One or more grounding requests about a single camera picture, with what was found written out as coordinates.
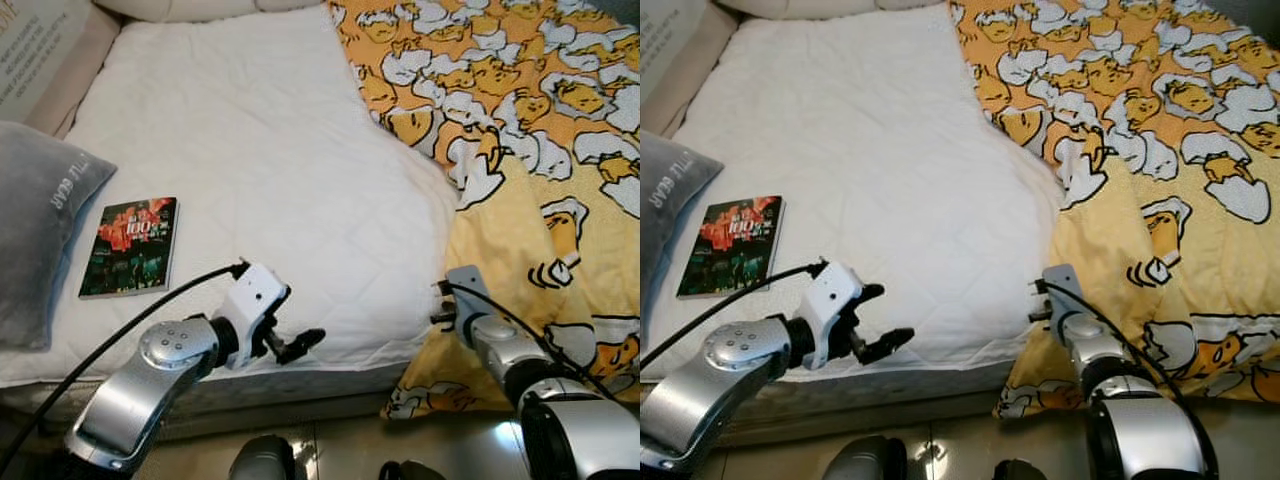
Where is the book with red dark cover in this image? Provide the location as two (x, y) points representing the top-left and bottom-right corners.
(676, 195), (786, 301)
(78, 196), (179, 301)

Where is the grey pillow with embroidered letters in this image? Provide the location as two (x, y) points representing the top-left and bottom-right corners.
(0, 120), (119, 353)
(640, 130), (724, 301)

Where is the yellow quilt with egg characters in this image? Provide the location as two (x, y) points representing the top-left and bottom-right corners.
(945, 0), (1280, 421)
(328, 0), (641, 421)

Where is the white quilted mattress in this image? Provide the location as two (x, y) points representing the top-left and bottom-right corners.
(0, 3), (461, 389)
(640, 3), (1066, 381)

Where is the cream white pillow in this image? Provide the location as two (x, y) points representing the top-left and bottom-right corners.
(715, 0), (951, 19)
(93, 0), (331, 24)

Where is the beige cushion with dark print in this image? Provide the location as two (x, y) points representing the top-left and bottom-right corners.
(0, 0), (93, 123)
(640, 0), (711, 76)

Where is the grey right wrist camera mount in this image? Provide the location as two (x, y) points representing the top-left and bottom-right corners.
(1042, 263), (1089, 341)
(445, 264), (493, 346)

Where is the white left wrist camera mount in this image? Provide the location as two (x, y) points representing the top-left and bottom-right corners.
(798, 262), (867, 346)
(213, 262), (293, 349)

